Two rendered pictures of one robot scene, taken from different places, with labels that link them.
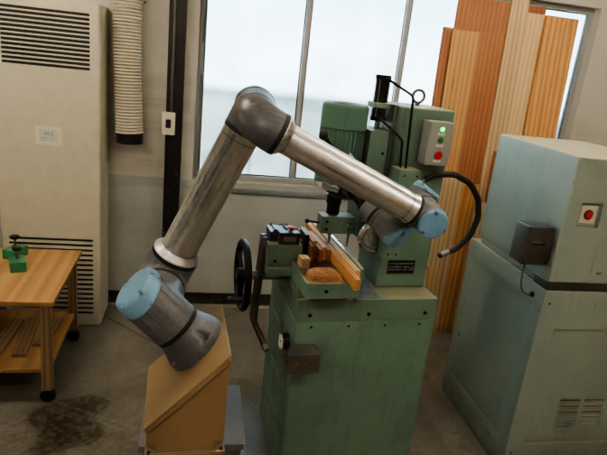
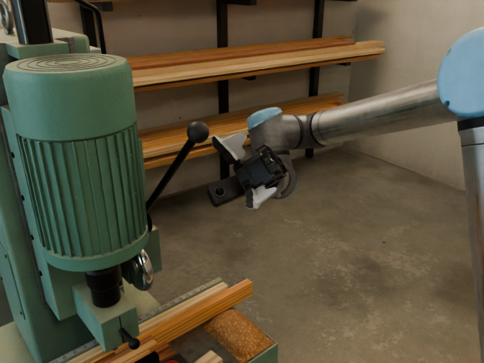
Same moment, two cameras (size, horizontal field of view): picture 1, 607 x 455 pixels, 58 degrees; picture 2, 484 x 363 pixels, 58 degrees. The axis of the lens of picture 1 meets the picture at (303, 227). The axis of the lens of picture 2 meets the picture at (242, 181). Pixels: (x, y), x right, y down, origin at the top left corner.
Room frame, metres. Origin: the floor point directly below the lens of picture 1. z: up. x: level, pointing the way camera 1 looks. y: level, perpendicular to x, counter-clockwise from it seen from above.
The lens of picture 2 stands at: (2.14, 0.59, 1.61)
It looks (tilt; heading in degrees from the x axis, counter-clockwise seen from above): 25 degrees down; 246
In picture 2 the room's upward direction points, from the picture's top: straight up
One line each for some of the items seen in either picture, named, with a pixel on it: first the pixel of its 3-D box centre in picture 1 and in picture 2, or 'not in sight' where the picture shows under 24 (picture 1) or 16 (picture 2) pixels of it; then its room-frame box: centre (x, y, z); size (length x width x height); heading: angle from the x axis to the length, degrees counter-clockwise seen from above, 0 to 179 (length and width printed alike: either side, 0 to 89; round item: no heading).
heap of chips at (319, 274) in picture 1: (324, 273); (237, 328); (1.86, -0.09, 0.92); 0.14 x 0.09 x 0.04; 107
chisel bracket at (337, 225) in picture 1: (335, 225); (106, 312); (2.12, -0.13, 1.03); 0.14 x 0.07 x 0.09; 107
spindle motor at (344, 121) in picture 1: (340, 143); (84, 161); (2.11, -0.11, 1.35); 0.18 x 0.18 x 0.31
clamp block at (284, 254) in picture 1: (281, 249); not in sight; (2.06, 0.08, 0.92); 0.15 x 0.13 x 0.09; 17
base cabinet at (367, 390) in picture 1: (338, 369); not in sight; (2.15, -0.22, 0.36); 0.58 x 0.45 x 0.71; 107
